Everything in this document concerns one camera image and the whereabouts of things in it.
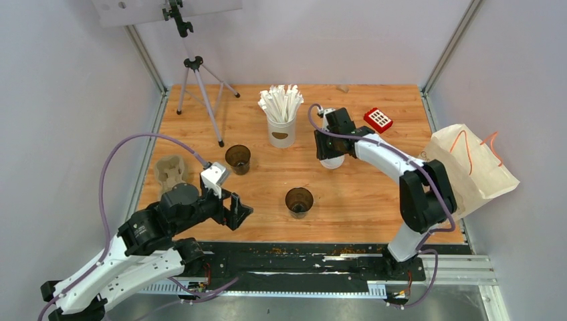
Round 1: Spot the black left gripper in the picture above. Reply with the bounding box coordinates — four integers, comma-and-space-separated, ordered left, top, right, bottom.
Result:
173, 181, 255, 234

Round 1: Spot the white coffee cup lid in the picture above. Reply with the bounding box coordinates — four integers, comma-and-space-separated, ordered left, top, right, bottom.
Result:
320, 155, 345, 170

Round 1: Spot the brown cup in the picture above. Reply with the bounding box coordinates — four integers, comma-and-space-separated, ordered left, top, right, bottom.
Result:
225, 144, 251, 175
285, 187, 314, 219

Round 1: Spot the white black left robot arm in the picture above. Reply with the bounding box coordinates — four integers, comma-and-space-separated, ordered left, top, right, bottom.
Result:
41, 183, 253, 320

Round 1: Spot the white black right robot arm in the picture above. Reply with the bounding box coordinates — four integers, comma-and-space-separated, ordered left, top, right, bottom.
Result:
311, 104, 457, 280

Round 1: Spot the paper takeout bag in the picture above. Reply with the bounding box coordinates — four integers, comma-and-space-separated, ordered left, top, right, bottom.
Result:
418, 124, 520, 220

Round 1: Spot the red white toy block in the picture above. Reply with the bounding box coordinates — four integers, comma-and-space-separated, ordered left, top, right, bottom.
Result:
363, 108, 394, 134

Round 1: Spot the white cup of straws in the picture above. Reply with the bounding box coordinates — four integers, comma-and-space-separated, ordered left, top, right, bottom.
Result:
257, 84, 304, 148

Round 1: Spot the cardboard cup carrier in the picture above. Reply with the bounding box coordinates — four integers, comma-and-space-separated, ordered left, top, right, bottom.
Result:
153, 154, 188, 200

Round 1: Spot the white perforated board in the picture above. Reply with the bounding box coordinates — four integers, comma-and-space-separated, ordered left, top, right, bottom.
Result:
92, 0, 243, 27

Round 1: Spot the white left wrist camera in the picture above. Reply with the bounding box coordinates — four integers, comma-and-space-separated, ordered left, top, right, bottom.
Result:
200, 162, 229, 199

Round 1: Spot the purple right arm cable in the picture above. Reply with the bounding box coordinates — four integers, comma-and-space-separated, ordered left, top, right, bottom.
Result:
308, 103, 457, 310

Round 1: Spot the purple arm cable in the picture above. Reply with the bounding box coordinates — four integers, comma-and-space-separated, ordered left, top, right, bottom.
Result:
308, 103, 457, 310
37, 132, 242, 321

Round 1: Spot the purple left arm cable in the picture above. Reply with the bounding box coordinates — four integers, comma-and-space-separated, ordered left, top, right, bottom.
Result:
37, 132, 242, 321

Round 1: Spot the camera tripod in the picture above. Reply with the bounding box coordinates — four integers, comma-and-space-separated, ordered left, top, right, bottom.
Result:
162, 0, 241, 147

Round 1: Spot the aluminium rail frame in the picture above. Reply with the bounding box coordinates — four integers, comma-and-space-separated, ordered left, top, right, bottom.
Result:
95, 247, 499, 300

